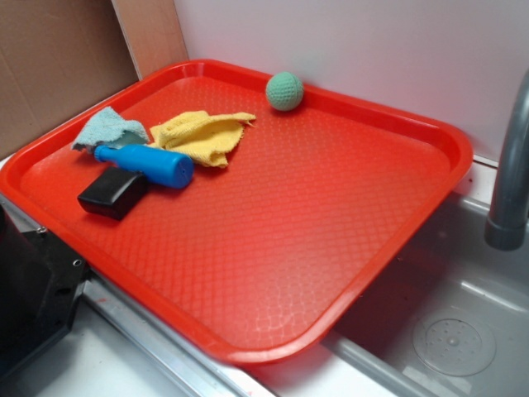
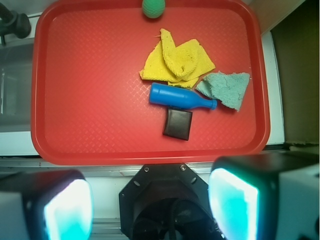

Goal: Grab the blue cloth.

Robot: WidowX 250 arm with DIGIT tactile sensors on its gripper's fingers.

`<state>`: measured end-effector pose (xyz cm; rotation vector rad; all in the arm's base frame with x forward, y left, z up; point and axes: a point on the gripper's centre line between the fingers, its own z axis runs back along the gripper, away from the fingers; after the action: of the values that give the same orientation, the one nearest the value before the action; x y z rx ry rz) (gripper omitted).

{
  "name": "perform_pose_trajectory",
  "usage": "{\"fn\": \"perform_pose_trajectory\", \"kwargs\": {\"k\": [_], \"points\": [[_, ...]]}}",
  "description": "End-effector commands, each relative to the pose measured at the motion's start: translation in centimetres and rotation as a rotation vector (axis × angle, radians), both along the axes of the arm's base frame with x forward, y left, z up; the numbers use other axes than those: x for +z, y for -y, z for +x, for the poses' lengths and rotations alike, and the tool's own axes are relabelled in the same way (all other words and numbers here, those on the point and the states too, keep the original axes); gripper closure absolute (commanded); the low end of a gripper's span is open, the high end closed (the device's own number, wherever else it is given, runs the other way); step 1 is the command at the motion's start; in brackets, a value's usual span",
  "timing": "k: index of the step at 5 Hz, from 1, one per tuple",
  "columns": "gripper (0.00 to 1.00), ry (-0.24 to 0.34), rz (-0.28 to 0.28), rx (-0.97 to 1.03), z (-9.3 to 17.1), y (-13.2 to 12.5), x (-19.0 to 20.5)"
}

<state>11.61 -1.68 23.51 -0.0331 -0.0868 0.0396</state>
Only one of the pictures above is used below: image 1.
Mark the brown cardboard panel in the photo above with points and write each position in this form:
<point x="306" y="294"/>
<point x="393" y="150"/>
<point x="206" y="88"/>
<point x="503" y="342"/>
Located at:
<point x="59" y="58"/>

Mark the light blue cloth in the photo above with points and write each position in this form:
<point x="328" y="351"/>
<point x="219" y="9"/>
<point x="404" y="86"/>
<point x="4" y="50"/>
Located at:
<point x="108" y="128"/>

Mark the yellow cloth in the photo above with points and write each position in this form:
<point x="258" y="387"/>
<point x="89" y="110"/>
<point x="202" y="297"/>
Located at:
<point x="207" y="139"/>

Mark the blue plastic bottle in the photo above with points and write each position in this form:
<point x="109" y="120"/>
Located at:
<point x="167" y="168"/>

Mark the round sink drain cover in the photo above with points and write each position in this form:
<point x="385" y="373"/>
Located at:
<point x="452" y="346"/>

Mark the red plastic tray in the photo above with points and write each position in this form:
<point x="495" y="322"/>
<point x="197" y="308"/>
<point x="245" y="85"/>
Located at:
<point x="255" y="262"/>

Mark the grey faucet spout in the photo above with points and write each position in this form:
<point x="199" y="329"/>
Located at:
<point x="507" y="218"/>

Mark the black rectangular block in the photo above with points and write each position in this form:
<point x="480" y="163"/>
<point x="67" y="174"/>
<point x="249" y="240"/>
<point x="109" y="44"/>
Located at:
<point x="114" y="193"/>

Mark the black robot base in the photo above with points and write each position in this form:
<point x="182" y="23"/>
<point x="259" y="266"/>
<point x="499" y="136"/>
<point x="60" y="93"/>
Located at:
<point x="41" y="281"/>

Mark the green textured ball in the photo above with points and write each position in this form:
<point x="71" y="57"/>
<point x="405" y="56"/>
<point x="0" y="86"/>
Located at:
<point x="284" y="91"/>

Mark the grey sink basin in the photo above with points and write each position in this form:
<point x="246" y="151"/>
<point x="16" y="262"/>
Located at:
<point x="446" y="269"/>

